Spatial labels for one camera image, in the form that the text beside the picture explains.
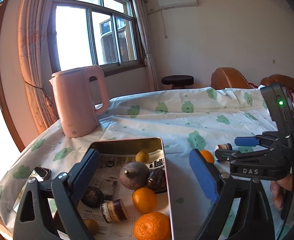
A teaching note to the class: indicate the purple passion fruit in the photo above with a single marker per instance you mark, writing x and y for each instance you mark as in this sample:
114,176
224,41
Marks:
134,175

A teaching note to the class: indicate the beige curtain left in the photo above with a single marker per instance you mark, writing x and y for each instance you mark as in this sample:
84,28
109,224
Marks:
32,34

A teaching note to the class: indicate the brown leather chair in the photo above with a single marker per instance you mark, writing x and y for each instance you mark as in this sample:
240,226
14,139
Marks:
287,81
228,77

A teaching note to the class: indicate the pink electric kettle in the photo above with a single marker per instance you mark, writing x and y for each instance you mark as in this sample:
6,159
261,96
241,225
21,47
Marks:
76,109

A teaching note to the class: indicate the brown longan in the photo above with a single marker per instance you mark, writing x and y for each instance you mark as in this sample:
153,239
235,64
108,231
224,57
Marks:
92,226
142,157

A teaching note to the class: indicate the black camera device green led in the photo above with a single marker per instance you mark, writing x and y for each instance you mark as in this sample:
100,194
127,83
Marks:
281,110

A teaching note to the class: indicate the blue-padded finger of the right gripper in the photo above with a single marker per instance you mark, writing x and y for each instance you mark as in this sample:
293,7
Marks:
266,139

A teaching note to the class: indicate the beige curtain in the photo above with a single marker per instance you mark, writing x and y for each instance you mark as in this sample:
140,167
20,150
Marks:
142,20
32,34

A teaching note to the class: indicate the white tablecloth green clouds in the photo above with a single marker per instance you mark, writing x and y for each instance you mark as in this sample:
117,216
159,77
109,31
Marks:
181,118

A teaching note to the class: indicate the white air conditioner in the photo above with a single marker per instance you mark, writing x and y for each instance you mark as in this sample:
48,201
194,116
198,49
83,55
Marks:
165,4

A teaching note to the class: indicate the black round stool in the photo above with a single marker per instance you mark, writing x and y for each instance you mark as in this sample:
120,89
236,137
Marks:
178,81

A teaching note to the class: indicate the black smartphone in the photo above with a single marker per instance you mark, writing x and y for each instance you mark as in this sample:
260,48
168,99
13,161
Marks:
39,173

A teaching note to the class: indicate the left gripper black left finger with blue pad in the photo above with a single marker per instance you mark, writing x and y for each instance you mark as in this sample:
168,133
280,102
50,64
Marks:
34,219

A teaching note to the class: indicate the beige curtain right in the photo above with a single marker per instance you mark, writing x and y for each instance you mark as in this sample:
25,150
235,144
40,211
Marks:
142,20

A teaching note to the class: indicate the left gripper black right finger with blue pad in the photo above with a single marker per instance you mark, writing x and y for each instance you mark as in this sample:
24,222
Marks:
253,219

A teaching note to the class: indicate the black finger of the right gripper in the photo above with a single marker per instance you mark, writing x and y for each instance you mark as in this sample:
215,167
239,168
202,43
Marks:
229,155

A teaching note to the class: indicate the dark brown water chestnut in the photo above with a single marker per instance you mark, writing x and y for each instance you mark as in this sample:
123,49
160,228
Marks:
92,197

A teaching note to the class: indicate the pink metal tin box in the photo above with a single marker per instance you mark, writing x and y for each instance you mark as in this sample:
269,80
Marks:
114,153

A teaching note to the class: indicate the large orange mandarin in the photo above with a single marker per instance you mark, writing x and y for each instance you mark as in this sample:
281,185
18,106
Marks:
153,226

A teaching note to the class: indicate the window with green frame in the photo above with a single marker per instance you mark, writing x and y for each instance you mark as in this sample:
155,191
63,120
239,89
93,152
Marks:
87,32

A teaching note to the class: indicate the small orange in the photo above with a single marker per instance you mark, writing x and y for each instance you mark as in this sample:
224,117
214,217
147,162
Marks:
144,200
208,156

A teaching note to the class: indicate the brown leather chair right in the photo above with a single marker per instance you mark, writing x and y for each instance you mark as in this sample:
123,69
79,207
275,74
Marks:
287,81

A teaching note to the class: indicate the brown leather chair left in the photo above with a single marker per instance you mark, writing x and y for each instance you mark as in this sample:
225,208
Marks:
228,77

